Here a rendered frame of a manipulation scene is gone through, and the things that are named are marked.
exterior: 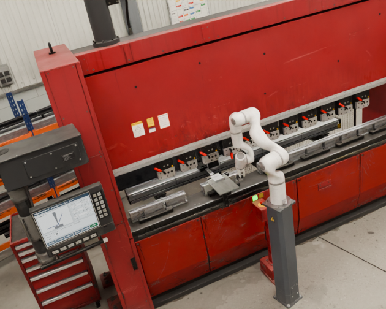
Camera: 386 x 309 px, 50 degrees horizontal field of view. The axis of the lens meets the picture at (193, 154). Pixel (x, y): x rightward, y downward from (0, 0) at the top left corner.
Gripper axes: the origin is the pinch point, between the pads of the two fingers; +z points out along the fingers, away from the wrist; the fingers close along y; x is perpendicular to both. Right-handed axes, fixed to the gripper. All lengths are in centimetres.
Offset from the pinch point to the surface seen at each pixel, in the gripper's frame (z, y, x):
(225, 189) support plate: -9.2, -13.3, 17.1
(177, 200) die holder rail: 3, -5, 58
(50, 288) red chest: 33, -36, 181
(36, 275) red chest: 19, -28, 187
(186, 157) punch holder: -29, 14, 41
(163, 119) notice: -63, 31, 52
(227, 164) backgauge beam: 21.7, 27.9, 3.5
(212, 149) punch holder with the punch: -24.9, 17.8, 18.6
